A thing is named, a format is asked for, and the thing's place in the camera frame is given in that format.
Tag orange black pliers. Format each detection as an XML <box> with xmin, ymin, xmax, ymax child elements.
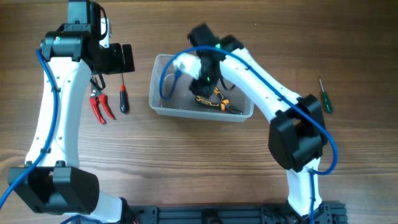
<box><xmin>195</xmin><ymin>87</ymin><xmax>243</xmax><ymax>114</ymax></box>

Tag green screwdriver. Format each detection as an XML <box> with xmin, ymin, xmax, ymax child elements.
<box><xmin>318</xmin><ymin>77</ymin><xmax>333</xmax><ymax>114</ymax></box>

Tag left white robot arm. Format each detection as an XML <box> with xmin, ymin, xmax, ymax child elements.
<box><xmin>8</xmin><ymin>0</ymin><xmax>139</xmax><ymax>223</ymax></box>

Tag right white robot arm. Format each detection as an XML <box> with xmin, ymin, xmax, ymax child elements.
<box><xmin>185</xmin><ymin>24</ymin><xmax>331</xmax><ymax>219</ymax></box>

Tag clear plastic container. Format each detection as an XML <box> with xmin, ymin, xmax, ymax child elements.
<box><xmin>149</xmin><ymin>54</ymin><xmax>254</xmax><ymax>122</ymax></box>

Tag black red screwdriver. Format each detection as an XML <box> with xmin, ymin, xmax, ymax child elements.
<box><xmin>119</xmin><ymin>74</ymin><xmax>130</xmax><ymax>114</ymax></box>

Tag red handled pruning shears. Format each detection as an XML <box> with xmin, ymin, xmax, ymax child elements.
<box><xmin>90</xmin><ymin>77</ymin><xmax>116</xmax><ymax>124</ymax></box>

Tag right blue cable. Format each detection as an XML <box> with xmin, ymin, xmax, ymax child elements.
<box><xmin>159</xmin><ymin>45</ymin><xmax>339</xmax><ymax>224</ymax></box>

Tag blue cable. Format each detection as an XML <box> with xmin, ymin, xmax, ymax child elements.
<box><xmin>0</xmin><ymin>48</ymin><xmax>60</xmax><ymax>209</ymax></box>
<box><xmin>159</xmin><ymin>45</ymin><xmax>339</xmax><ymax>224</ymax></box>

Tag left blue cable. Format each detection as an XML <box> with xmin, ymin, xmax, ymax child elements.
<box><xmin>0</xmin><ymin>48</ymin><xmax>60</xmax><ymax>209</ymax></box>

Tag black aluminium base frame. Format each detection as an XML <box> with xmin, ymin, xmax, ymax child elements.
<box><xmin>130</xmin><ymin>202</ymin><xmax>348</xmax><ymax>224</ymax></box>

